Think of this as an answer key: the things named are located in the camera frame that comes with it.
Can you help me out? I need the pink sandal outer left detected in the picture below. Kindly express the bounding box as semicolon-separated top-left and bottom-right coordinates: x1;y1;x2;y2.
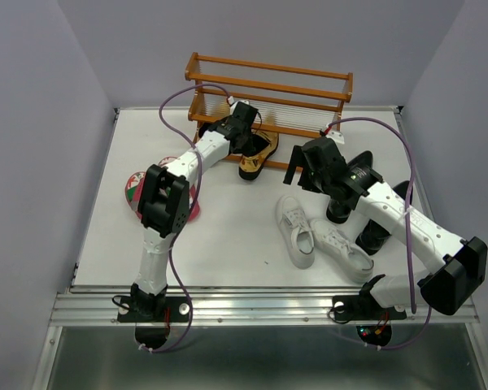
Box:
124;171;146;218

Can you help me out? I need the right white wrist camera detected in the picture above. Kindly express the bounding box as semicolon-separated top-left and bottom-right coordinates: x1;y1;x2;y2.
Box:
320;127;345;145

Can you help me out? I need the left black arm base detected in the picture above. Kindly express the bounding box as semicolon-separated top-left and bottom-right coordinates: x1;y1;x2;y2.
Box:
111;284;193;353

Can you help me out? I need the gold loafer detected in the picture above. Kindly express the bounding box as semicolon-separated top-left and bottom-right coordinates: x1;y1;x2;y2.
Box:
238;129;279;181
196;122;230;154

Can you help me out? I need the white sneaker left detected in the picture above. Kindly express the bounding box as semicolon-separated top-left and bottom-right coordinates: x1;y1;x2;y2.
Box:
276;196;315;270

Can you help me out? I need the pink sandal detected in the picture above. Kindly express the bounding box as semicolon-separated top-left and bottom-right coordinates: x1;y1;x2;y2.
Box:
158;155;200;223
124;171;146;218

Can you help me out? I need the white sneaker right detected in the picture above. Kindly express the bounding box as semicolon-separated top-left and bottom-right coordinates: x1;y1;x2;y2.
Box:
309;219;374;284

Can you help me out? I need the black loafer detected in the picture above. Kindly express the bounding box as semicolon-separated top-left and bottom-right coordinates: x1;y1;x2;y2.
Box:
325;150;374;223
355;180;414;257

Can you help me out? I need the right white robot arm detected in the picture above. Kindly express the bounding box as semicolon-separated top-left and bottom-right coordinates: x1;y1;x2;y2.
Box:
284;136;488;315

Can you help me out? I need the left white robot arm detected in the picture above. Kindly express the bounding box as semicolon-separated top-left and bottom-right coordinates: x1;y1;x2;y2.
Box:
128;101;258;322

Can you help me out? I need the orange wooden shoe shelf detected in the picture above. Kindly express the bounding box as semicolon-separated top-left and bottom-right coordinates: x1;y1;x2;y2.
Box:
185;52;354;170

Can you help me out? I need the white sneaker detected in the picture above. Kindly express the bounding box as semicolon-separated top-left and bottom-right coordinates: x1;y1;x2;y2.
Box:
309;219;374;284
276;196;315;270

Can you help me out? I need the pink sandal inner right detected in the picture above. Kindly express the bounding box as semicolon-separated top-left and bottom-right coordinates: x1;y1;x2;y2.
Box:
158;155;200;223

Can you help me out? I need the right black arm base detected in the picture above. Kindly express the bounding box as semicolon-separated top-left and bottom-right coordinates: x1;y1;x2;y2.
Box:
327;274;407;349

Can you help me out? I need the aluminium front rail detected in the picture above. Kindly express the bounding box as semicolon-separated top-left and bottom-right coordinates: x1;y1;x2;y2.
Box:
50;286;479;326

